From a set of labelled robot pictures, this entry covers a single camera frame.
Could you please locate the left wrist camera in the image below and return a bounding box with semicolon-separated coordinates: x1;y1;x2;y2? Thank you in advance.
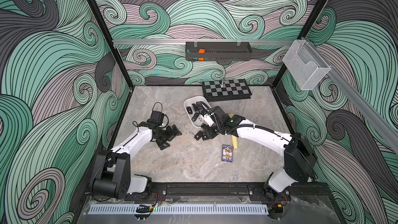
148;111;164;126

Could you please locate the black grey chessboard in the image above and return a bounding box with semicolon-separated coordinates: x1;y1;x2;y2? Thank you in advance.
202;79;252;102

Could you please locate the black wall tray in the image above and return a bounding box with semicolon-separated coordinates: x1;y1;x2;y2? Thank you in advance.
185;42;253;62

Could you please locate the clear acrylic wall holder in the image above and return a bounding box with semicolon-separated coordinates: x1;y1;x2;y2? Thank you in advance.
283;39;331;91

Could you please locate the black VW car key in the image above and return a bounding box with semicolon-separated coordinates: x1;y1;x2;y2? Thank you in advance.
196;102;204;112

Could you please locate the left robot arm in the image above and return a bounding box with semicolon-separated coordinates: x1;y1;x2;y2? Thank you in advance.
89;121;182;200

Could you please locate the cream foam roller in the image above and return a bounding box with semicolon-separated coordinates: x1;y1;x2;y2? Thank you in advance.
228;113;239;150

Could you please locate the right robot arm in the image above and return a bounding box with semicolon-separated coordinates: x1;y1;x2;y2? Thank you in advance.
197;102;317;200

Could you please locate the black flip car key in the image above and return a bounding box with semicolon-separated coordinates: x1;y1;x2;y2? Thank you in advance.
192;103;198;112

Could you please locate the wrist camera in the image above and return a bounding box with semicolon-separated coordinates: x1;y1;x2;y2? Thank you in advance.
148;111;164;126
202;114;215;127

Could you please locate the white storage box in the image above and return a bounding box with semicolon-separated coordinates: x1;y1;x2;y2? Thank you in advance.
183;96;209;129

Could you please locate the white perforated cable duct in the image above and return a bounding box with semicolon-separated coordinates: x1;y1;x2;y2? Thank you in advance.
88;203;268;215

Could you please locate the aluminium wall rail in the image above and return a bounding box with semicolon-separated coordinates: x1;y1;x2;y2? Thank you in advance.
112;38;294;46

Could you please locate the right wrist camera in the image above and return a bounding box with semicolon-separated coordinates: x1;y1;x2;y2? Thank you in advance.
202;114;215;127

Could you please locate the black chrome slim car key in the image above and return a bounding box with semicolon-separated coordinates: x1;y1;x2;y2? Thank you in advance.
191;112;199;122

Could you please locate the blue playing cards box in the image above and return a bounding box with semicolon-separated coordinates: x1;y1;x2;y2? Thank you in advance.
221;145;233;162

